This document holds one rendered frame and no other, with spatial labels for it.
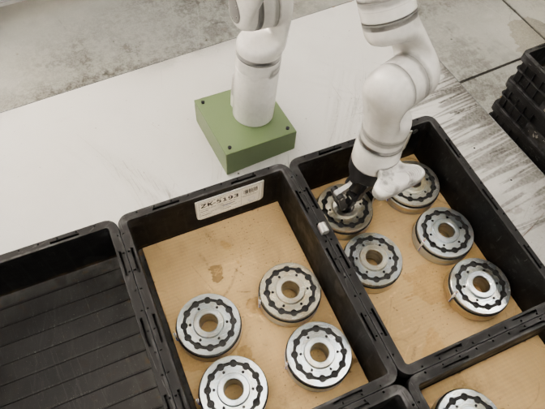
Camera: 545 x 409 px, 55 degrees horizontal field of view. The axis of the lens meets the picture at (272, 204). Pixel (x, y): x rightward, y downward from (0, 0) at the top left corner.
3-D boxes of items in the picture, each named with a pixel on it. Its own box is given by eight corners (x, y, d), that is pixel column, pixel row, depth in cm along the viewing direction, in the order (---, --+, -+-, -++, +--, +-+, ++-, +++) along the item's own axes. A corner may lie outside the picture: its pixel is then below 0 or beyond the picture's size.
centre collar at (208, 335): (189, 315, 84) (188, 313, 83) (218, 304, 85) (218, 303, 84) (198, 343, 81) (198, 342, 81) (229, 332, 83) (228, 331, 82)
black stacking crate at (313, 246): (130, 250, 95) (117, 219, 85) (281, 198, 102) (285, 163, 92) (204, 478, 77) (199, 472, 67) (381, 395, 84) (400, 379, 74)
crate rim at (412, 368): (285, 168, 94) (285, 161, 92) (427, 121, 101) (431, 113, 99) (398, 382, 75) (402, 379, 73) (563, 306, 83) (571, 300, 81)
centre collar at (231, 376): (212, 378, 79) (212, 377, 78) (244, 368, 80) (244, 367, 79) (221, 411, 77) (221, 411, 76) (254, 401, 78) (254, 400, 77)
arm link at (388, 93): (374, 170, 77) (414, 140, 80) (401, 99, 64) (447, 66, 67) (341, 140, 80) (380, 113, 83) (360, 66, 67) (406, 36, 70)
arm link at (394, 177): (379, 204, 80) (388, 182, 75) (338, 152, 85) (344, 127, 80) (425, 180, 83) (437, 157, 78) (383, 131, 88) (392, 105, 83)
